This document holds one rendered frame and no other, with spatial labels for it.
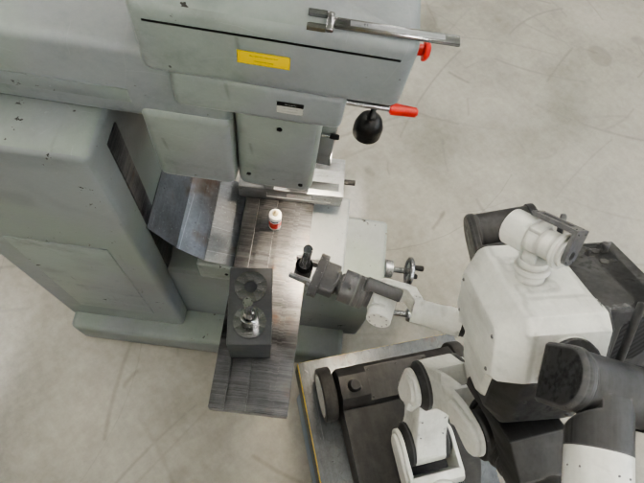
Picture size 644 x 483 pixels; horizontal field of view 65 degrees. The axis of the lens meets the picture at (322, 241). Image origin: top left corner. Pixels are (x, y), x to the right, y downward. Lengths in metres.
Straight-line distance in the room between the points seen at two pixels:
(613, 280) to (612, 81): 3.11
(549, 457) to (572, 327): 0.34
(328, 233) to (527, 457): 1.00
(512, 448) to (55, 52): 1.14
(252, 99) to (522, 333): 0.64
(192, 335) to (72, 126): 1.37
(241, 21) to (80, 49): 0.33
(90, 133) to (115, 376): 1.61
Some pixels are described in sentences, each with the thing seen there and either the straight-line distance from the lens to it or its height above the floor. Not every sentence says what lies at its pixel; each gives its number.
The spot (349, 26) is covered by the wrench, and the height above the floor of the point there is 1.90.
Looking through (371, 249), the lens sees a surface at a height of 0.73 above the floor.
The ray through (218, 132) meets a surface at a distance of 1.13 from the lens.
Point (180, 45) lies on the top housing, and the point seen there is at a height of 1.81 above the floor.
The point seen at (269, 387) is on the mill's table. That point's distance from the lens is 1.57.
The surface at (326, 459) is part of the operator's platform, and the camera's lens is 2.09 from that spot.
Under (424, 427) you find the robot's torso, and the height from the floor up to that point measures 0.83.
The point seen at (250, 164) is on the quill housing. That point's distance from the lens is 1.25.
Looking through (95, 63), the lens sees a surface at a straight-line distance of 1.08.
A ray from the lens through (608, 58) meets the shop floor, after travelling 4.19.
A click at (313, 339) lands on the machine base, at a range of 2.34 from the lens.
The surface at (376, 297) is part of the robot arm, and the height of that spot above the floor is 1.24.
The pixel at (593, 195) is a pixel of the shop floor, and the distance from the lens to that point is 3.44.
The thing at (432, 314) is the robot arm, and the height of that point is 1.25.
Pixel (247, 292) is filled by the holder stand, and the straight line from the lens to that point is 1.42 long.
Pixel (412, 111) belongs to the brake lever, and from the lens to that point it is 1.02.
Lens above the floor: 2.48
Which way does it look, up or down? 66 degrees down
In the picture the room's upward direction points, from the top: 15 degrees clockwise
